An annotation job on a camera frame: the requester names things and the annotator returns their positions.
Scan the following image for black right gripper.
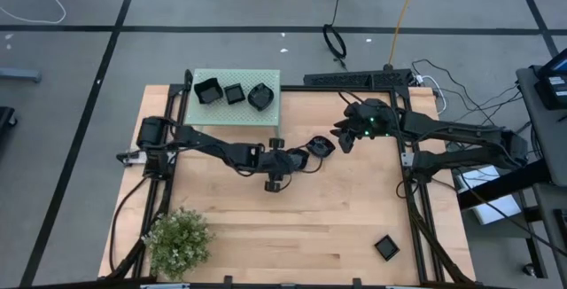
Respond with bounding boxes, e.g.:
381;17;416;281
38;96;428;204
330;98;397;140

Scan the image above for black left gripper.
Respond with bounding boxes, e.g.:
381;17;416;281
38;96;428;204
264;137;311;192

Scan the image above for black small square plate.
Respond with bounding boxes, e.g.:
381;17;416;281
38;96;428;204
374;234;401;262
223;82;247;106

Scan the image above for black wavy square plate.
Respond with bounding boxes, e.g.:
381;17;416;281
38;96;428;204
193;77;225;105

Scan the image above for black perforated metal panel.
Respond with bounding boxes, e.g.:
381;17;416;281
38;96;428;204
303;68;416;90

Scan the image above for green perforated metal shelf riser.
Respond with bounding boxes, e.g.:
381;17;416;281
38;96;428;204
184;67;283;143

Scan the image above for artificial green potted plant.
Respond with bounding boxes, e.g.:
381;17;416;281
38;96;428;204
140;207;217;283

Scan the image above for white box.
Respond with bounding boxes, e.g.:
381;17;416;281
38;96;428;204
454;164;524;227

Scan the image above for black desk crossbar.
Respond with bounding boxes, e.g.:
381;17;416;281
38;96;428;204
457;164;553;211

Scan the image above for grey desk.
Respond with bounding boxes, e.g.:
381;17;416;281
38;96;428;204
515;65;567;188

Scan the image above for black laptop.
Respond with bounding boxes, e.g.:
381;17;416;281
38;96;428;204
533;48;567;111

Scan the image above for grey furniture foot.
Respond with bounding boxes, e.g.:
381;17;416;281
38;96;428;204
0;67;43;84

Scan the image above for black chair base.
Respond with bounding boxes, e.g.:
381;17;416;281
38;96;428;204
0;105;19;131

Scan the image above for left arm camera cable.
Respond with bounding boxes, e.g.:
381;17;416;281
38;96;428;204
299;155;325;176

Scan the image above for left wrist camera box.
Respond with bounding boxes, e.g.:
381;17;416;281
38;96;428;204
241;144;263;169

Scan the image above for white power cable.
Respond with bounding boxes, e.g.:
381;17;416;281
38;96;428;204
424;75;449;116

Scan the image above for yellow hanging cable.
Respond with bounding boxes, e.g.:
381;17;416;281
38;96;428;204
387;0;423;69

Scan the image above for black tangled cables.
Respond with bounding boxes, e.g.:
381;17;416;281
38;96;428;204
410;58;532;148

